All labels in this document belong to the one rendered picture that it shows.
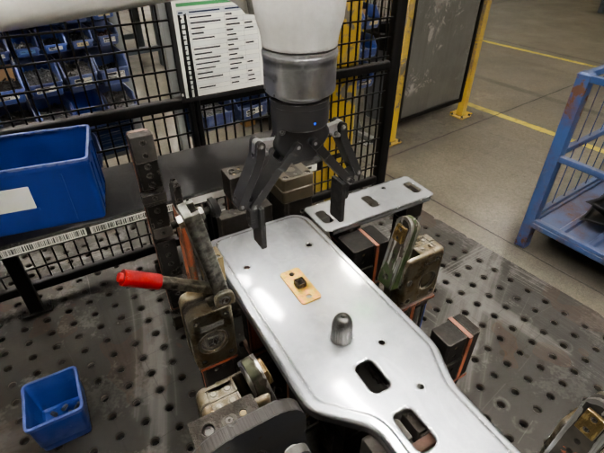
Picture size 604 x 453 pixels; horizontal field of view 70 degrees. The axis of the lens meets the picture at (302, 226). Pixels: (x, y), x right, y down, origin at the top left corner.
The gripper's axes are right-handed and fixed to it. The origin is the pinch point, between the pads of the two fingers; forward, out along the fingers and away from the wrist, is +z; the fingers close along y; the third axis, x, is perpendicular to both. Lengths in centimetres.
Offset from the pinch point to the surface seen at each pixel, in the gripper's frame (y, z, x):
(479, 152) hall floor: -242, 113, -148
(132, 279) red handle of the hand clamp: 25.1, -0.8, 1.0
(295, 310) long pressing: 3.4, 13.2, 4.5
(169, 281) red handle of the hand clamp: 20.7, 1.8, 0.6
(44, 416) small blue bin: 48, 43, -19
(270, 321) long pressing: 7.8, 13.2, 4.6
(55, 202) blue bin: 32.7, 5.1, -34.3
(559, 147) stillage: -171, 53, -55
